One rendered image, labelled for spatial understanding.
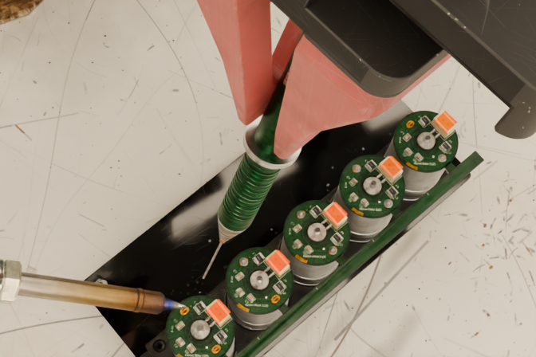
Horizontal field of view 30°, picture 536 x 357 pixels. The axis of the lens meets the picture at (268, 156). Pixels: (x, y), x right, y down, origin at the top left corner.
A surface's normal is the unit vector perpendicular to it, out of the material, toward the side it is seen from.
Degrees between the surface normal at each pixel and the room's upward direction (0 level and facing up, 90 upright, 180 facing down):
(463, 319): 0
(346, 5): 20
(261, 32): 87
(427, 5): 69
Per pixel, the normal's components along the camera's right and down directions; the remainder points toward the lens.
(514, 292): 0.03, -0.30
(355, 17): 0.28, -0.51
